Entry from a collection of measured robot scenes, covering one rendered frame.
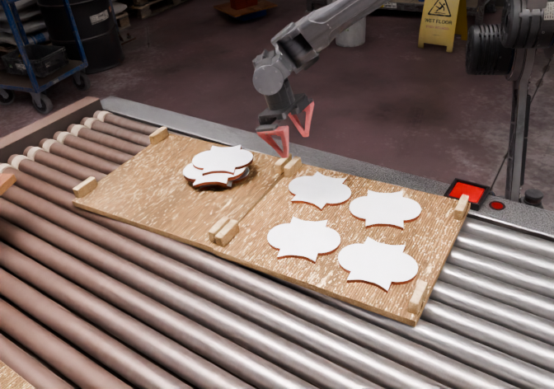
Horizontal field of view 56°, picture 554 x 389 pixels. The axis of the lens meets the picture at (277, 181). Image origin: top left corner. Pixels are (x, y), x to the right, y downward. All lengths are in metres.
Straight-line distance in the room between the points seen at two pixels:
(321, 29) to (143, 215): 0.55
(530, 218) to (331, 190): 0.41
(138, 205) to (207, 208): 0.16
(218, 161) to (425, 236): 0.50
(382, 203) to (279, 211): 0.22
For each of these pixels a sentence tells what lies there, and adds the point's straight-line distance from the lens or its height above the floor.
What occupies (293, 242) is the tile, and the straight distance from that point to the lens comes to 1.02.
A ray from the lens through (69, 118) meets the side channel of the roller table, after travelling 1.73.
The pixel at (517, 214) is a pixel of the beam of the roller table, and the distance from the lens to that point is 1.17.
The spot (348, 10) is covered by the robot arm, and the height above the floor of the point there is 1.34.
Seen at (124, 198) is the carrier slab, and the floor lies 0.94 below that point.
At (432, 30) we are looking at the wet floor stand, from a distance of 4.57.
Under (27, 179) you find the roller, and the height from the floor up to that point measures 0.92.
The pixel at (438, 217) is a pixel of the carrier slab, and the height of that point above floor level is 0.94.
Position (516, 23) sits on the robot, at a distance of 1.51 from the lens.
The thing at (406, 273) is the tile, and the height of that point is 0.94.
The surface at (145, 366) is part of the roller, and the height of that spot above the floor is 0.92.
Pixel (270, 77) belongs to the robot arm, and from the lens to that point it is 0.97.
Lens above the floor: 1.61
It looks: 34 degrees down
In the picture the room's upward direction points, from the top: 6 degrees counter-clockwise
